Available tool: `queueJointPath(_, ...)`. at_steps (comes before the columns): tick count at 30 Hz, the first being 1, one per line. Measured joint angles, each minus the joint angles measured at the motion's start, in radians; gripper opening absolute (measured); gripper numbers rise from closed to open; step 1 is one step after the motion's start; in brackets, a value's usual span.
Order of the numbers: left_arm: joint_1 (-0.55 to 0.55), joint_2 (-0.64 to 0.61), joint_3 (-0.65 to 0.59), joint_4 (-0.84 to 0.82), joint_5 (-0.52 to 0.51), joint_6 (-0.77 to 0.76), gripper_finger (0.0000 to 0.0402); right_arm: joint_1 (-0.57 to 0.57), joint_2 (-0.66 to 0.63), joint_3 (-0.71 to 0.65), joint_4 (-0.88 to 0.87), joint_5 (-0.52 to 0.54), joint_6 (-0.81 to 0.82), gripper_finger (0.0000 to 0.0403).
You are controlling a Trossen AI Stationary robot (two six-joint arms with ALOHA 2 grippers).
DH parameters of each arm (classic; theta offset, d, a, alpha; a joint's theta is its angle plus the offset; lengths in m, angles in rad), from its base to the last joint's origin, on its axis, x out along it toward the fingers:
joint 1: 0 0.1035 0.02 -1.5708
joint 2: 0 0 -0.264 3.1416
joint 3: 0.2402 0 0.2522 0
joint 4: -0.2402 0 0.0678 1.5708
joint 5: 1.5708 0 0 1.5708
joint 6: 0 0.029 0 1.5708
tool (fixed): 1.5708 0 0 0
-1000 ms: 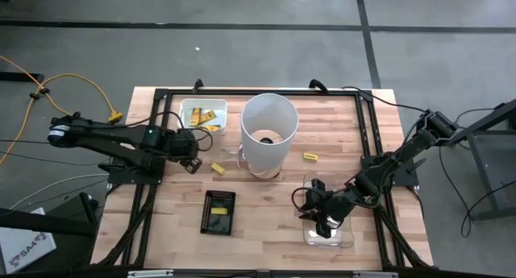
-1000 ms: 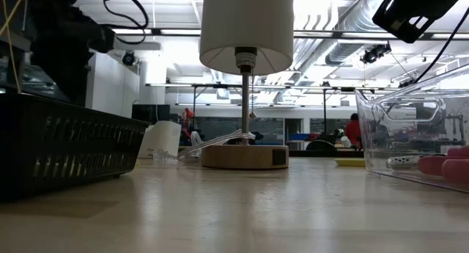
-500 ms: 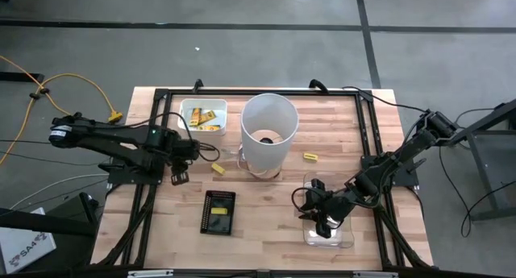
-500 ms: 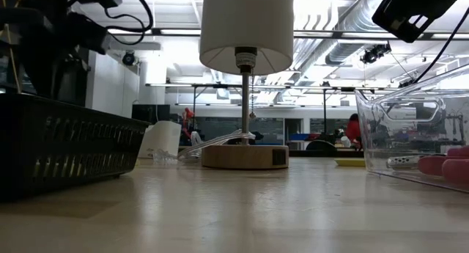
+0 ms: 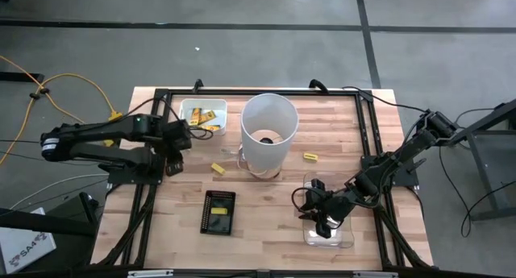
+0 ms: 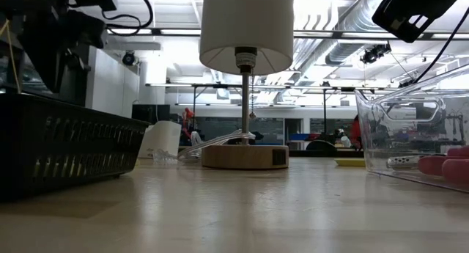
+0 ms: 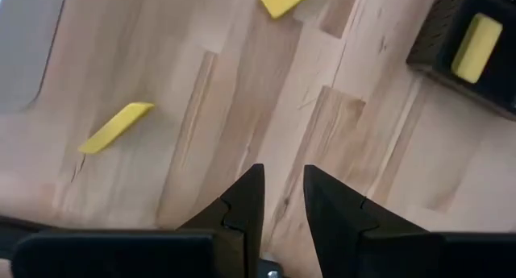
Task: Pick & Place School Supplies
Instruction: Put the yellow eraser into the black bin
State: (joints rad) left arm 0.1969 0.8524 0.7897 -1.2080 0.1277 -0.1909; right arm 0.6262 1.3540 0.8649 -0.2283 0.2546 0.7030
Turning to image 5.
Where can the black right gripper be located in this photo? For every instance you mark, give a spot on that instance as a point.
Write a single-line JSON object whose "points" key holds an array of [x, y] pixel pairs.
{"points": [[334, 207]]}

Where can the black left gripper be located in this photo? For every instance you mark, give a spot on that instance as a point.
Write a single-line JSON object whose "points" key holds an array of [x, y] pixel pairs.
{"points": [[177, 137]]}

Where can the clear plastic bin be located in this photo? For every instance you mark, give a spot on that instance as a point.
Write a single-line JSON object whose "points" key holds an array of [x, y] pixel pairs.
{"points": [[347, 238]]}

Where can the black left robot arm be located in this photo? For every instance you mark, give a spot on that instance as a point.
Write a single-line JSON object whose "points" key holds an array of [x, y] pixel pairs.
{"points": [[101, 131]]}

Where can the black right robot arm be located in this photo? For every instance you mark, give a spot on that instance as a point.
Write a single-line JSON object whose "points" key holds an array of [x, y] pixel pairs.
{"points": [[403, 153]]}

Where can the white plastic bin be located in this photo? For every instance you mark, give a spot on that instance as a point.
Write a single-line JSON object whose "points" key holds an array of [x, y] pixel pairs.
{"points": [[217, 108]]}

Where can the table lamp white shade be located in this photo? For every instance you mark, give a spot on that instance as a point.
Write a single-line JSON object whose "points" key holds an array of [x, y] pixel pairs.
{"points": [[266, 149]]}

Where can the black circuit board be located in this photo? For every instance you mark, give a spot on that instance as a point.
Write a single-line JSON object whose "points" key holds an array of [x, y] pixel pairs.
{"points": [[217, 225]]}

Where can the black floor bar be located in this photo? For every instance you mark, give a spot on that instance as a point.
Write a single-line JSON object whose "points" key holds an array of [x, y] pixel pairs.
{"points": [[20, 77]]}

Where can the white printed box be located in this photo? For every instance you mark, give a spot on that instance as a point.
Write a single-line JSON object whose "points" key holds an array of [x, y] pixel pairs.
{"points": [[24, 246]]}

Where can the black metal stand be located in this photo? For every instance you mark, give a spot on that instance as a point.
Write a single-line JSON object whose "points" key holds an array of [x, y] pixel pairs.
{"points": [[496, 169]]}

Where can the silver metal bracket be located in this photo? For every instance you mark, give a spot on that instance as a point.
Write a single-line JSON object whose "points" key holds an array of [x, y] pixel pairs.
{"points": [[375, 275], [149, 274]]}

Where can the black aluminium table frame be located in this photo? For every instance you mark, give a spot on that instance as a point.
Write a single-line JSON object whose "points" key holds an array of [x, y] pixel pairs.
{"points": [[262, 92]]}

